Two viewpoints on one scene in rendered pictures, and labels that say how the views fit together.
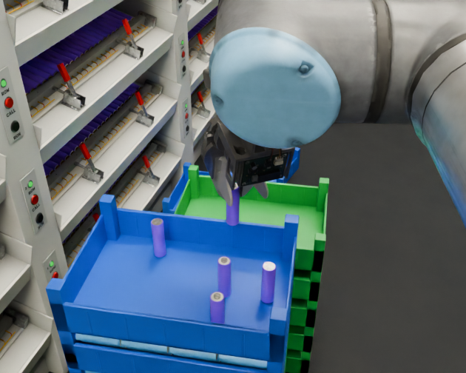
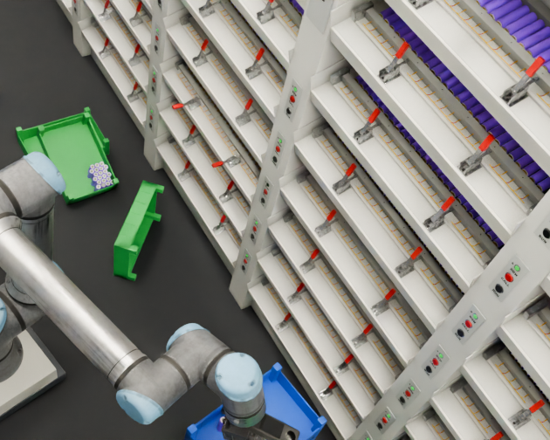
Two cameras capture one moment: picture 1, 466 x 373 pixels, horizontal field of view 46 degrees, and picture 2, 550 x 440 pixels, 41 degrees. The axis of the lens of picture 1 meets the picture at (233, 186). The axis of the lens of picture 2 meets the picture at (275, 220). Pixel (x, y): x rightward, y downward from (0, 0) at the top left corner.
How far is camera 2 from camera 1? 1.59 m
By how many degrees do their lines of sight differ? 75
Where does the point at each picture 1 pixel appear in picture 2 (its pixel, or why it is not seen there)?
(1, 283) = (356, 397)
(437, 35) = (151, 365)
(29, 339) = (347, 427)
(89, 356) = not seen: hidden behind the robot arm
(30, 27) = (455, 418)
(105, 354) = not seen: hidden behind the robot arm
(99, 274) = (292, 407)
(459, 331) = not seen: outside the picture
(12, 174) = (387, 399)
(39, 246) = (372, 427)
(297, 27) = (186, 339)
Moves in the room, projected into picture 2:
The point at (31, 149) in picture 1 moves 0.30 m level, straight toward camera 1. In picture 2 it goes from (402, 416) to (294, 378)
